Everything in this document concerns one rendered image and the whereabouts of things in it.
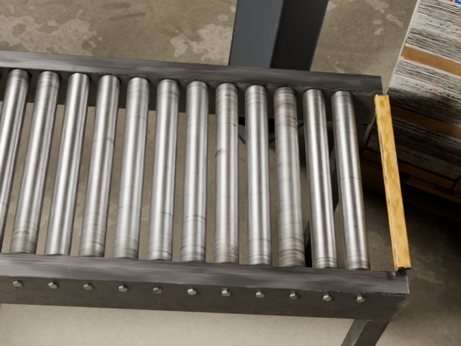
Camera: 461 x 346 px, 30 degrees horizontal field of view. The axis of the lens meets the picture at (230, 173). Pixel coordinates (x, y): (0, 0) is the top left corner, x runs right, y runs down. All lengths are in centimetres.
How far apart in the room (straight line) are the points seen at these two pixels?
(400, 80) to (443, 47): 17
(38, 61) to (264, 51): 83
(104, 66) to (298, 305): 67
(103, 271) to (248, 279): 27
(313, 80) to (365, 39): 127
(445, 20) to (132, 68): 79
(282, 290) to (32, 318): 102
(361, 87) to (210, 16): 129
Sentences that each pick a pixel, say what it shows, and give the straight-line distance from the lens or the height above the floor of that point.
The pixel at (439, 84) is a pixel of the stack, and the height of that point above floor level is 55.
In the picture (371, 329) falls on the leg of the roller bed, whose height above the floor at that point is 64.
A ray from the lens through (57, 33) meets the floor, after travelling 307.
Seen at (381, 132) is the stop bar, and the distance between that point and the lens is 185.
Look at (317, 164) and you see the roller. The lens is 179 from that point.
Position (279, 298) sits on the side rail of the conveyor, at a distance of 166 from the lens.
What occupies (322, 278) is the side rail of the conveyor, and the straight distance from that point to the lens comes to 165.
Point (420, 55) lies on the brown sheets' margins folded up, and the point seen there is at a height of 63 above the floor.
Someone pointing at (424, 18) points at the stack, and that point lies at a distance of 221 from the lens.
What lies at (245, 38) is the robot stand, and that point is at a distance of 259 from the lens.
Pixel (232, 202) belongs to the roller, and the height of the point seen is 80.
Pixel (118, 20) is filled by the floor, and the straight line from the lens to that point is 311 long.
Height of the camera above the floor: 223
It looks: 55 degrees down
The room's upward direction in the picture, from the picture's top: 10 degrees clockwise
